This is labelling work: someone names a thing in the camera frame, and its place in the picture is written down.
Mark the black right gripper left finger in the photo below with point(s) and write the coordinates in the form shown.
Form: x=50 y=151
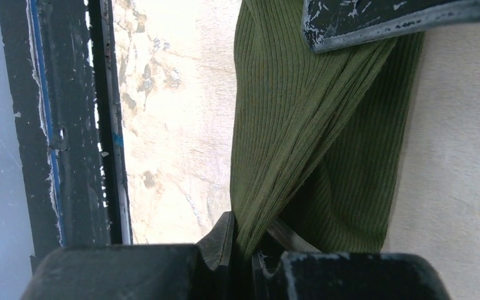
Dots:
x=217 y=249

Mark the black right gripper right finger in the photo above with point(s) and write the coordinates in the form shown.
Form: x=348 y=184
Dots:
x=264 y=264

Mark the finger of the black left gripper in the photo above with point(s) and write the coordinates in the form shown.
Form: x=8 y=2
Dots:
x=331 y=25

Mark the olive green underwear cream waistband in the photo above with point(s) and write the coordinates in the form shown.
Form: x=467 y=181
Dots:
x=317 y=137

